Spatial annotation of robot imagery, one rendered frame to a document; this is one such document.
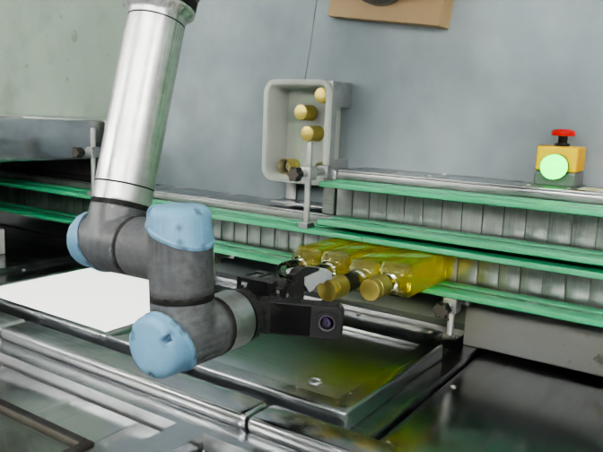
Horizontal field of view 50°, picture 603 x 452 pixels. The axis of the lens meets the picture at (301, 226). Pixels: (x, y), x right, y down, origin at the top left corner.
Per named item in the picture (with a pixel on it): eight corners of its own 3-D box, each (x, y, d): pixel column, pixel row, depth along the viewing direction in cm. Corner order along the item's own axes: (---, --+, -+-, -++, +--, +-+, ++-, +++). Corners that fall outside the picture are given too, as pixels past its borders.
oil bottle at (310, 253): (345, 259, 133) (285, 279, 116) (346, 232, 132) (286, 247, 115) (370, 264, 130) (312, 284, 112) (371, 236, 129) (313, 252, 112)
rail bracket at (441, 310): (454, 321, 122) (426, 340, 111) (457, 286, 121) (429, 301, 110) (475, 325, 120) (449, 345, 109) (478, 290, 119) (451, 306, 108)
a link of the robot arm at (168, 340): (171, 315, 69) (174, 391, 70) (237, 293, 78) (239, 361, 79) (121, 304, 73) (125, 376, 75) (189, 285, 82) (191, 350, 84)
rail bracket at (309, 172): (318, 222, 135) (284, 230, 125) (322, 141, 132) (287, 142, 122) (330, 224, 134) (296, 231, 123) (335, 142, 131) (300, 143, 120)
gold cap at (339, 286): (330, 294, 104) (316, 299, 100) (331, 273, 103) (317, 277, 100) (350, 298, 102) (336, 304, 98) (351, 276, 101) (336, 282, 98)
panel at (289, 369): (100, 274, 162) (-34, 303, 134) (99, 263, 161) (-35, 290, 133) (442, 360, 113) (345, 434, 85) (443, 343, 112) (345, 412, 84)
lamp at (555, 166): (540, 178, 115) (537, 178, 113) (543, 152, 114) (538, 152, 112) (567, 180, 113) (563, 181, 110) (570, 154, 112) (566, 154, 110)
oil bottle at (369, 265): (397, 270, 127) (342, 292, 109) (398, 242, 126) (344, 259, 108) (423, 275, 124) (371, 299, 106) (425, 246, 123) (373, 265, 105)
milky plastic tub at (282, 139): (283, 178, 155) (260, 179, 148) (285, 82, 151) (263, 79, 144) (345, 184, 145) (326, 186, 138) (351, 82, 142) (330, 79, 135)
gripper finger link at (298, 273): (310, 257, 96) (275, 277, 89) (319, 258, 95) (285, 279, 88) (312, 287, 97) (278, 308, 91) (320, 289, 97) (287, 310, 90)
